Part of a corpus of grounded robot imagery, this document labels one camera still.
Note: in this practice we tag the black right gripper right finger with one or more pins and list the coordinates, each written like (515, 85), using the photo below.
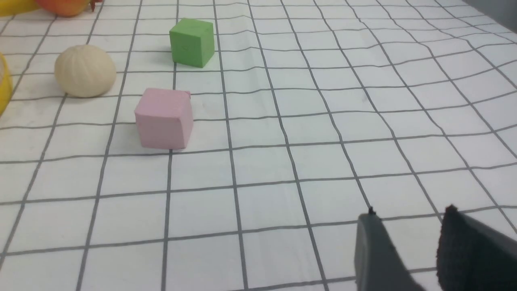
(472, 256)

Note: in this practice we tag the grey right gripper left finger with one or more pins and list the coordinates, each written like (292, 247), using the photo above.
(378, 266)

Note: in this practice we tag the cream white bun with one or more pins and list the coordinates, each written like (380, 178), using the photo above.
(84, 71)

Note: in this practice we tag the yellow bamboo steamer tray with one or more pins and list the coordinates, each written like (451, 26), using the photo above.
(6, 84)

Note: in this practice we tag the yellow bamboo steamer lid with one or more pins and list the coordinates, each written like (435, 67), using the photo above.
(15, 7)

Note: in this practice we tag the white grid tablecloth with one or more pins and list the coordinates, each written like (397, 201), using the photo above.
(308, 113)

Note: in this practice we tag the pink foam cube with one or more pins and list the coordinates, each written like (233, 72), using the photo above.
(164, 119)

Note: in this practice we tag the green foam cube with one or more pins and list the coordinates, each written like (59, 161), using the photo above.
(192, 42)

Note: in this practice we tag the red orange toy fruit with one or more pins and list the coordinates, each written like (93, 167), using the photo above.
(67, 8)

